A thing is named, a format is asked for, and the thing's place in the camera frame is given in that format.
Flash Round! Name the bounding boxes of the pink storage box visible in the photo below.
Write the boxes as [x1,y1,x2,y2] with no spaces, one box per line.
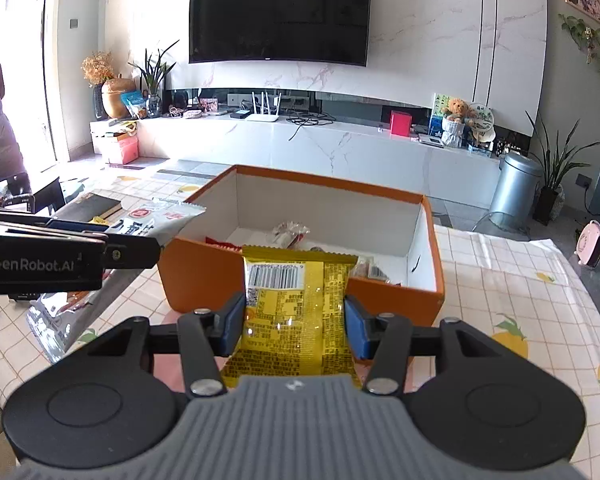
[102,135,140,166]

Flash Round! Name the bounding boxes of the hanging vine plant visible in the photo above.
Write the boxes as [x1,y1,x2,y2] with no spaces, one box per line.
[559,12,600,111]

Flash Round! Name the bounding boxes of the yellow snack packet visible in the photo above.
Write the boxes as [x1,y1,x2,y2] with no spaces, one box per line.
[220,245,363,393]

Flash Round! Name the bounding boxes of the round white printed fan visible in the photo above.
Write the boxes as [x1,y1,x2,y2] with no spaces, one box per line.
[467,102,496,143]

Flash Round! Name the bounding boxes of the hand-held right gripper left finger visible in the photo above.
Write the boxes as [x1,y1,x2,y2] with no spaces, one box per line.
[86,292,246,399]

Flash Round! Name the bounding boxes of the green and blue picture card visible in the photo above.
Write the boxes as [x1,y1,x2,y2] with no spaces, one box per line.
[429,92,453,138]

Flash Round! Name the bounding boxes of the blue snack bag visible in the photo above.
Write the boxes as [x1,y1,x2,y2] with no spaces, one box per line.
[121,91,148,120]

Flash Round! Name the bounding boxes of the black cables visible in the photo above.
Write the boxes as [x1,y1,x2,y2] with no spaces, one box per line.
[286,112,337,141]

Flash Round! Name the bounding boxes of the red cube box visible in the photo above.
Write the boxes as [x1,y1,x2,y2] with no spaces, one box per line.
[390,110,412,137]

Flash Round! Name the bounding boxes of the clear snack packet with barcode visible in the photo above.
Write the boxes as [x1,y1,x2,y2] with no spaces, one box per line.
[352,256,392,285]

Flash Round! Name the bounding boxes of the brown gourd vase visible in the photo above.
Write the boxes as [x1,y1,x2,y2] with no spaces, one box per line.
[101,76,136,120]

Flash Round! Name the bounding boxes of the green plant in glass vase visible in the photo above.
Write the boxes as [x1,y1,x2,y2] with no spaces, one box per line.
[129,40,181,118]

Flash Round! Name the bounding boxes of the silver trash can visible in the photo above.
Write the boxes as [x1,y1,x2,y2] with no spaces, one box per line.
[489,152,543,228]

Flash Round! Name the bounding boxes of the white router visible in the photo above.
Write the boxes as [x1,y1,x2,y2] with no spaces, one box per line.
[245,91,281,123]

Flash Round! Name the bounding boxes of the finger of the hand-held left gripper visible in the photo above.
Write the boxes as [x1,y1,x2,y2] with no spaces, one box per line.
[102,235,165,272]
[45,217,112,237]

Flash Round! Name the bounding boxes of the white television cabinet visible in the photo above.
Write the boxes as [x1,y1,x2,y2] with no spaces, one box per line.
[90,87,533,198]

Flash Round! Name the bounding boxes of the large red snack packet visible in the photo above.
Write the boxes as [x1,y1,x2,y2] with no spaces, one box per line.
[205,236,244,252]

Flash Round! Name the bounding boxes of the silver foil snack packet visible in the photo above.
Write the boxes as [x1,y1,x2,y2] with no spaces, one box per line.
[25,290,111,366]

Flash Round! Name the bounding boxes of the black vase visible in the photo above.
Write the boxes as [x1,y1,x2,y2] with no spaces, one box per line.
[92,84,110,122]

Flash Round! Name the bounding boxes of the white snack packet black print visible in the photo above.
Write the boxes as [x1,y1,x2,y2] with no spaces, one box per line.
[102,197,208,248]

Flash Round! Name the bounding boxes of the small pink heater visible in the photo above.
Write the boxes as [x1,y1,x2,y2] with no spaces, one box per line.
[576,220,600,267]

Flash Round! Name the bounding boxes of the wall-mounted black television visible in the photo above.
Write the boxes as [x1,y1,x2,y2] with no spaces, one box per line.
[188,0,373,67]

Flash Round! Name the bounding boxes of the orange cardboard box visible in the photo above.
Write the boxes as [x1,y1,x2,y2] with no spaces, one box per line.
[157,164,446,328]

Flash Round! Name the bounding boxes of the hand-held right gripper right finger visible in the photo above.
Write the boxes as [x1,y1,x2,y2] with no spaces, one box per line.
[343,296,525,395]

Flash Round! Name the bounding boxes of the white pot under teddy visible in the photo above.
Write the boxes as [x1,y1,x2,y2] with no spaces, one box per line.
[442,117,468,148]

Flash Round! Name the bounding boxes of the tall potted floor plant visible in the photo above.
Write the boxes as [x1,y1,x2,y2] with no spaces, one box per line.
[525,110,600,226]

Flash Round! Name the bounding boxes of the brown teddy bear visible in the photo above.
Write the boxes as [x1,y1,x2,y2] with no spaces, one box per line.
[442,97,476,128]

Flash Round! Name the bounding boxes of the black chair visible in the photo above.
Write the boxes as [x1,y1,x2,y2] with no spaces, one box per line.
[2,172,63,216]

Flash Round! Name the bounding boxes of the dried flower bunch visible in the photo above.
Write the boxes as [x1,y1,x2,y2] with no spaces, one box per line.
[81,51,116,86]

